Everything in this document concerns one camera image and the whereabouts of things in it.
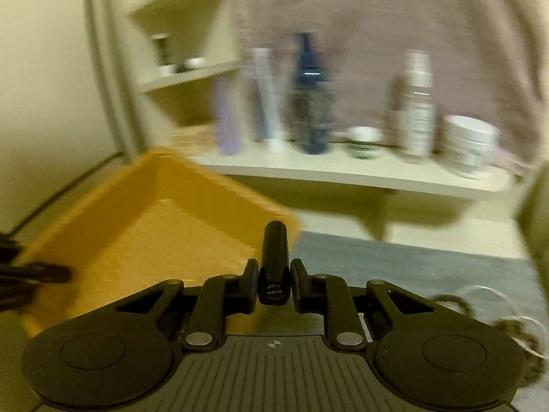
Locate white oval mirror frame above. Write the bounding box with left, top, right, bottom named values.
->
left=83, top=0, right=147, bottom=163

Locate small green white jar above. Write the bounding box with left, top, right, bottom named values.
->
left=347, top=126, right=383, bottom=159

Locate white corner shelf unit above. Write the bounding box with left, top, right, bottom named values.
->
left=122, top=0, right=512, bottom=240

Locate orange plastic tray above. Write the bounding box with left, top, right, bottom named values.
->
left=18, top=148, right=301, bottom=336

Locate blue white tube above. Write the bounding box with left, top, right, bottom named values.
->
left=252, top=47, right=286, bottom=152

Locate dark bead necklace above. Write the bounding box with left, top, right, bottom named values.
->
left=428, top=284, right=544, bottom=385

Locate grey fluffy mat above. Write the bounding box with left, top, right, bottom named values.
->
left=291, top=230, right=546, bottom=353

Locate black white tube lying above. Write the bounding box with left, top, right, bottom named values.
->
left=176, top=57, right=207, bottom=73

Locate large white jar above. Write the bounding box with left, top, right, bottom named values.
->
left=442, top=114, right=500, bottom=180

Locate small cardboard box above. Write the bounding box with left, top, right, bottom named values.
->
left=168, top=124, right=216, bottom=156

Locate lilac tube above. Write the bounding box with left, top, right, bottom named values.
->
left=214, top=77, right=241, bottom=155

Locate black cylindrical case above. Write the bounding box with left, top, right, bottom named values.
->
left=258, top=220, right=291, bottom=306

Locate dark blue spray bottle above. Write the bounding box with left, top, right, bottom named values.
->
left=290, top=33, right=333, bottom=155

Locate mauve towel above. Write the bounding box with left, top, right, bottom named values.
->
left=232, top=0, right=548, bottom=173

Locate grey checked pillow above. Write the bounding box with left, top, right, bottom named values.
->
left=516, top=163, right=549, bottom=283

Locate clear spray bottle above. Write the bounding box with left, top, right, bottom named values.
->
left=396, top=49, right=436, bottom=162

